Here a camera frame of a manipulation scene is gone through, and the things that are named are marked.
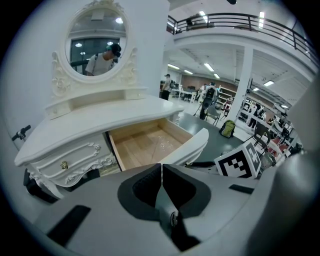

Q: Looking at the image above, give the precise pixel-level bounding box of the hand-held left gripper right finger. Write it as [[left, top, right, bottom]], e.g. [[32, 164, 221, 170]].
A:
[[162, 163, 212, 219]]

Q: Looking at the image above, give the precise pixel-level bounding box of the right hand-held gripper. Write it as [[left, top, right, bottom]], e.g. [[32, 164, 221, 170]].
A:
[[186, 141, 262, 180]]

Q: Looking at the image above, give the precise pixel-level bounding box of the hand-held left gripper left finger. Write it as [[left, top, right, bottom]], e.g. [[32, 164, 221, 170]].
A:
[[117, 163, 163, 221]]

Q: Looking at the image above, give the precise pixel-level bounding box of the white-fronted wooden drawer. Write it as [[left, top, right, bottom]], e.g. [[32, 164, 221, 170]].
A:
[[106, 117, 210, 172]]

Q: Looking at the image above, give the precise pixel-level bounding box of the white dressing table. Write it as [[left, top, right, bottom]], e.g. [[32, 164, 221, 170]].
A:
[[14, 0, 186, 200]]

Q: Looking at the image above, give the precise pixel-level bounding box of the green backpack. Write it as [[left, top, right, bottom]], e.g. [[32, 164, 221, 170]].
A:
[[219, 119, 236, 139]]

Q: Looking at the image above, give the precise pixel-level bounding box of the black metal chair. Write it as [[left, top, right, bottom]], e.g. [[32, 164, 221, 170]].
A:
[[251, 122, 272, 151]]

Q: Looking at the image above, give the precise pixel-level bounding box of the red chair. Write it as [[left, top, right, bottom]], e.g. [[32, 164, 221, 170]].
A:
[[267, 137, 286, 157]]

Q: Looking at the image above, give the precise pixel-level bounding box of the grey folding chair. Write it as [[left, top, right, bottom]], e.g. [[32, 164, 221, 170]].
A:
[[206, 104, 222, 126]]

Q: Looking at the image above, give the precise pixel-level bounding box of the wooden storage shelf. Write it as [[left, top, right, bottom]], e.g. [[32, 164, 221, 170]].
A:
[[216, 84, 238, 106]]

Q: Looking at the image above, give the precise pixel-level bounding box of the white work desk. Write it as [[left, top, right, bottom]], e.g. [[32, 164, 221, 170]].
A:
[[174, 88, 199, 104]]

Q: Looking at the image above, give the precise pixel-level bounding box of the black balcony railing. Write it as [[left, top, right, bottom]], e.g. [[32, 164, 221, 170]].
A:
[[166, 12, 319, 72]]

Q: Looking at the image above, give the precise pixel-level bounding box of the oval white-framed mirror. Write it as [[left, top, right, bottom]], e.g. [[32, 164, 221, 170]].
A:
[[59, 1, 134, 85]]

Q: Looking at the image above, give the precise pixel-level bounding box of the black scooter handlebar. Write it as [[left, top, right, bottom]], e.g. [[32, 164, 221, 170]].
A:
[[11, 124, 32, 142]]

